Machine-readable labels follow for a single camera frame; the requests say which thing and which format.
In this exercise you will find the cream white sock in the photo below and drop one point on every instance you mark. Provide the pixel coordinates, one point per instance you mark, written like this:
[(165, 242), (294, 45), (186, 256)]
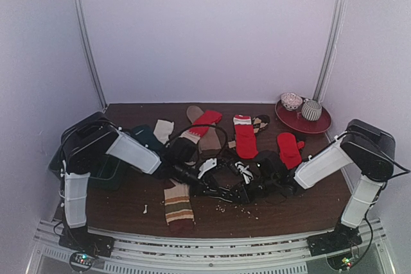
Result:
[(163, 129)]

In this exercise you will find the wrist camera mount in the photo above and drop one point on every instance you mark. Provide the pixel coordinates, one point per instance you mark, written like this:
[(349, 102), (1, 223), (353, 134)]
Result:
[(208, 165), (245, 172)]

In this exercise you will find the striped ceramic cup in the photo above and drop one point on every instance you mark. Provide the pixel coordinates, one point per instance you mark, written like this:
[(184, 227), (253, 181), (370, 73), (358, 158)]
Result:
[(311, 110)]

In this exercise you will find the patterned small bowl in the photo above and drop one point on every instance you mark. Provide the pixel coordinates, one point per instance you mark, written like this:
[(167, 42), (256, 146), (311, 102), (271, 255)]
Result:
[(291, 101)]

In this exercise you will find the right aluminium corner post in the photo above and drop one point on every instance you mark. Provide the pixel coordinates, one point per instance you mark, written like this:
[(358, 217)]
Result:
[(331, 50)]

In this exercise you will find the red round plate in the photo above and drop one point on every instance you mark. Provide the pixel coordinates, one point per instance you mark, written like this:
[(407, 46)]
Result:
[(294, 120)]

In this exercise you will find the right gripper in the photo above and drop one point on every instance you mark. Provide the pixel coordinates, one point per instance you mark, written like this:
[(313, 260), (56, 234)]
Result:
[(249, 188)]

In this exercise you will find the argyle patterned sock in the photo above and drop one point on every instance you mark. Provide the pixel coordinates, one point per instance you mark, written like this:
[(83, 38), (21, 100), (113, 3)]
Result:
[(258, 124)]

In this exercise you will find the long red sock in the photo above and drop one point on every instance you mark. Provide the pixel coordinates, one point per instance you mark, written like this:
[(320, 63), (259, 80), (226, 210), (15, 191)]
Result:
[(246, 147)]

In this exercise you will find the beige brown striped long sock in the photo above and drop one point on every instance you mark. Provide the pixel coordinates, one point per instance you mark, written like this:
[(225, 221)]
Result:
[(177, 206)]

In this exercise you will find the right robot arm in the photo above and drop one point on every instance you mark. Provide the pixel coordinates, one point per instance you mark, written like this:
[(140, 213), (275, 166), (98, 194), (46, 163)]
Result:
[(360, 146)]

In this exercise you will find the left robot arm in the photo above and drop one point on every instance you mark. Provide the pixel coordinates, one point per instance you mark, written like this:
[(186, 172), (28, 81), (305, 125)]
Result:
[(95, 152)]

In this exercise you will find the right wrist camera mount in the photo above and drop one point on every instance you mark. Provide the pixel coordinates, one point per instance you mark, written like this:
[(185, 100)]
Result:
[(245, 172)]

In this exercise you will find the dark green compartment tray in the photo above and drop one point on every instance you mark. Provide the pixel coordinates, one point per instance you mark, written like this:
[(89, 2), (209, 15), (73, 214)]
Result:
[(107, 173)]

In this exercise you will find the short red sock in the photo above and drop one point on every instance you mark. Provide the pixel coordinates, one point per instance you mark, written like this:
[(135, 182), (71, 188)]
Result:
[(290, 148)]

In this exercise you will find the aluminium corner post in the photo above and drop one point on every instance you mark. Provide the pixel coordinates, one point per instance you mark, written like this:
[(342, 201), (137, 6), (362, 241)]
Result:
[(331, 50), (89, 57)]

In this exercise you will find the black white striped sock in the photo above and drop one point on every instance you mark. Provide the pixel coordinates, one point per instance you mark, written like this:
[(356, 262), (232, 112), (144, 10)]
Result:
[(226, 174)]

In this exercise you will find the left aluminium corner post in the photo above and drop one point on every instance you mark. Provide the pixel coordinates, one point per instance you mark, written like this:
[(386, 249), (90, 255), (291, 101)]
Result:
[(89, 57)]

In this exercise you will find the dark teal sock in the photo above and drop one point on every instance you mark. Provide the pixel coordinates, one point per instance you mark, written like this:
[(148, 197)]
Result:
[(146, 136)]

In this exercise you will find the tan brown sock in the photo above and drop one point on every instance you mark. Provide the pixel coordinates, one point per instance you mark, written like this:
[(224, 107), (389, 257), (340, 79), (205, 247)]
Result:
[(209, 144)]

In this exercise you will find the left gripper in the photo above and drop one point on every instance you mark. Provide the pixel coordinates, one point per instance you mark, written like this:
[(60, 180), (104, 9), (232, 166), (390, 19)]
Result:
[(202, 185)]

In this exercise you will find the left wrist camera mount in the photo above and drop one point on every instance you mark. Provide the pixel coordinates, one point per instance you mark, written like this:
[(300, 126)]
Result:
[(208, 165)]

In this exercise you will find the red and cream sock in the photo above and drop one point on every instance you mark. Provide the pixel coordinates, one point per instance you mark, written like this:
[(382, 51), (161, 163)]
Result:
[(202, 125)]

